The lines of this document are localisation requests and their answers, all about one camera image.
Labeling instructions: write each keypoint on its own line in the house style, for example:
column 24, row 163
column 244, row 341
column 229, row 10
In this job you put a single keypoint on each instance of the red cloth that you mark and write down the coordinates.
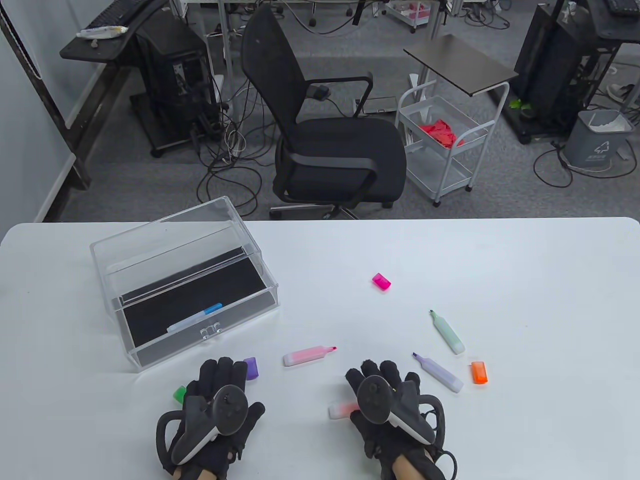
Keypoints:
column 440, row 132

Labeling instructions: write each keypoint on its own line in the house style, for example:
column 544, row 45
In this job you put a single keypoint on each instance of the purple highlighter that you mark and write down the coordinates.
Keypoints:
column 442, row 375

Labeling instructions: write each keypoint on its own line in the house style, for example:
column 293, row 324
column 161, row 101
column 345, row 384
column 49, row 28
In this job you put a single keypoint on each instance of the person's right forearm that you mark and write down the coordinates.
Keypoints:
column 407, row 470

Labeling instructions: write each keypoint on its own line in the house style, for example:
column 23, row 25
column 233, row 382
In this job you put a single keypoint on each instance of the pink highlighter cap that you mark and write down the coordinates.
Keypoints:
column 381, row 281

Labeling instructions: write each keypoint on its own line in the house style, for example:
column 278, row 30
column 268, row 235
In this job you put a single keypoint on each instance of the green highlighter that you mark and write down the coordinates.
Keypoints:
column 448, row 334

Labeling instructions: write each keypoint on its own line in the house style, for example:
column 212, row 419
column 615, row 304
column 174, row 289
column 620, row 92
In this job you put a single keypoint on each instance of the black and white controller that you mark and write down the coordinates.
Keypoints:
column 372, row 400
column 230, row 410

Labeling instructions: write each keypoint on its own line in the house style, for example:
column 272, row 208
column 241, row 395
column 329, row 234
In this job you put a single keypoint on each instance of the white tube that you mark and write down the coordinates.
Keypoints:
column 100, row 32

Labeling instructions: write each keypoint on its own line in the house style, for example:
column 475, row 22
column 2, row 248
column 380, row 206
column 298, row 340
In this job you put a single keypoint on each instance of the black computer tower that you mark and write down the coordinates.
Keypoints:
column 167, row 75
column 545, row 60

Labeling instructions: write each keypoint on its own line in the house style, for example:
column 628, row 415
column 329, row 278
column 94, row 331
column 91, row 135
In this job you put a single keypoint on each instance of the orange highlighter cap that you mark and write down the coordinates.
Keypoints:
column 479, row 372

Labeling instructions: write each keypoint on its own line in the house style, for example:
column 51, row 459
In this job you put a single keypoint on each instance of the person's left forearm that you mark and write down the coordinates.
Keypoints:
column 182, row 475

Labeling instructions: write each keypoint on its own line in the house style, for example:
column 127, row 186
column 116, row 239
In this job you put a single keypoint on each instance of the clear acrylic drawer box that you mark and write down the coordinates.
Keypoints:
column 165, row 240

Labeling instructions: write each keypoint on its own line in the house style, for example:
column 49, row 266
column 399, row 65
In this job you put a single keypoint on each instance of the orange highlighter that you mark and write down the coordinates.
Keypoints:
column 340, row 410

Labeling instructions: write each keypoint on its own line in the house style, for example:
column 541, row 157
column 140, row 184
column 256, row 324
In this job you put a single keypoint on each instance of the person's right hand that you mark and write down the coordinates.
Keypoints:
column 385, row 369

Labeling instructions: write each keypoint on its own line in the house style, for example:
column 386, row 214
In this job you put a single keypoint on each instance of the pink highlighter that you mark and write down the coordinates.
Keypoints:
column 305, row 356

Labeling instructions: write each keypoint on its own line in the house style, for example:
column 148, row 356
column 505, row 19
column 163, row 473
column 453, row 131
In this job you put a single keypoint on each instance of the small green plant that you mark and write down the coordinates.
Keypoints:
column 515, row 104

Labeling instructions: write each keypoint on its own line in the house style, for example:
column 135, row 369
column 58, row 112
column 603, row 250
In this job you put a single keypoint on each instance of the white rolling cart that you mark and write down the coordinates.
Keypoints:
column 440, row 172

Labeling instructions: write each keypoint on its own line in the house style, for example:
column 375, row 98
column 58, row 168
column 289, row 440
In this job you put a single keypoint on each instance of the small white cart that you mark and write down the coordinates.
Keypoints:
column 410, row 15

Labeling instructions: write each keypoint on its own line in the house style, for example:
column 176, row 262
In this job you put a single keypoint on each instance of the dark brown side table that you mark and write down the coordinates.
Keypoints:
column 460, row 65

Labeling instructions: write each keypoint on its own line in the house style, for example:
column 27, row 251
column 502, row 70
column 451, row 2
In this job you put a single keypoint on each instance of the person's left hand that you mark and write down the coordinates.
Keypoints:
column 215, row 372

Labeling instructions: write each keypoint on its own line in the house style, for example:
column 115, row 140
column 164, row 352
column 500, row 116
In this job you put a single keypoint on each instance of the purple highlighter cap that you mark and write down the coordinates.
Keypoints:
column 252, row 369

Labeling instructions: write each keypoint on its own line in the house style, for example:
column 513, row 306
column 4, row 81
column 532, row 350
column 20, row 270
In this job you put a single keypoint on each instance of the black metal frame post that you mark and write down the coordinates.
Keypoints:
column 54, row 120

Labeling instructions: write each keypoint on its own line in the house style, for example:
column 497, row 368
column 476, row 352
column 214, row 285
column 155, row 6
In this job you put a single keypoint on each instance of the green highlighter cap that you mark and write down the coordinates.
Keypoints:
column 178, row 395

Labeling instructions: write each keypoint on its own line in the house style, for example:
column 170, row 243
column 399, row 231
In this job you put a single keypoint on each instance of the black office chair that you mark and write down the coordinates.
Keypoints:
column 340, row 150

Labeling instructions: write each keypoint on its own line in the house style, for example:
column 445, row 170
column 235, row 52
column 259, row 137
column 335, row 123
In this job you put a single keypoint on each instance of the black power adapter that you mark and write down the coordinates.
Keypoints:
column 320, row 92

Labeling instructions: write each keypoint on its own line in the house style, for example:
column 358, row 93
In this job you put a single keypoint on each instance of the gray trash bin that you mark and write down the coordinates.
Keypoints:
column 587, row 147

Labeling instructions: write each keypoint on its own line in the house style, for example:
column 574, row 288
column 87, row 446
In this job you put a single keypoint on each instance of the blue highlighter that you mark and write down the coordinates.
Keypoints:
column 185, row 322

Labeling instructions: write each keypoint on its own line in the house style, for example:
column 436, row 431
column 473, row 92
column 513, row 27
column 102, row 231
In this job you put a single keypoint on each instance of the black keyboard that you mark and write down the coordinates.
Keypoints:
column 622, row 6
column 115, row 12

